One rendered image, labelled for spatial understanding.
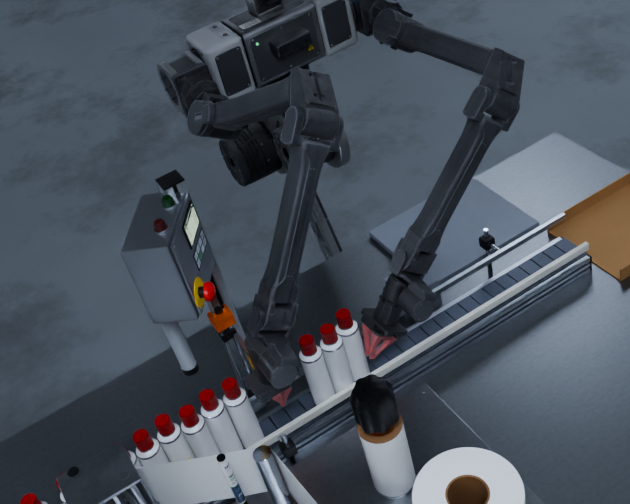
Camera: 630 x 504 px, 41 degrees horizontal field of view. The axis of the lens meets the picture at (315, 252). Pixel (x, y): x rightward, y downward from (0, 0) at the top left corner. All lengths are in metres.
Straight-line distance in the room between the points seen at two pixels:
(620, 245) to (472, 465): 0.88
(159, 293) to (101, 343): 2.10
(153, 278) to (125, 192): 2.94
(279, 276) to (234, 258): 2.22
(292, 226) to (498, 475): 0.59
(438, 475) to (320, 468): 0.33
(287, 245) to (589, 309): 0.85
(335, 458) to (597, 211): 1.02
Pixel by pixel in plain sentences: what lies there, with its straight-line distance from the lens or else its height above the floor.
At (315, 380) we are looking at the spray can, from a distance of 1.89.
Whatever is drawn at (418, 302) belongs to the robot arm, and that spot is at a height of 1.10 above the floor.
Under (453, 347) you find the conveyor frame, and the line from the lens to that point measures 2.05.
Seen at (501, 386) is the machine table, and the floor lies 0.83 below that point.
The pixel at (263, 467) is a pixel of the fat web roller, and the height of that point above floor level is 1.05.
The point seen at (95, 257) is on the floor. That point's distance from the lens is 4.17.
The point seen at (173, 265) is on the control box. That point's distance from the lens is 1.56.
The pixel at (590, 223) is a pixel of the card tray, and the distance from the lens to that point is 2.38.
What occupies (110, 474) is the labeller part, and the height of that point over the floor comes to 1.14.
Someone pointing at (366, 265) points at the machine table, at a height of 0.83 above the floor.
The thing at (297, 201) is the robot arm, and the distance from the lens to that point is 1.58.
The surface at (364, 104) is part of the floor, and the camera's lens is 4.63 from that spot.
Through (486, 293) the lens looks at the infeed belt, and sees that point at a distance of 2.13.
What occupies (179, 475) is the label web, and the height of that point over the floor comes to 1.02.
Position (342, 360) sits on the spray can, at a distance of 1.88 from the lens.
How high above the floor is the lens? 2.38
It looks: 40 degrees down
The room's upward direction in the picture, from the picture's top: 16 degrees counter-clockwise
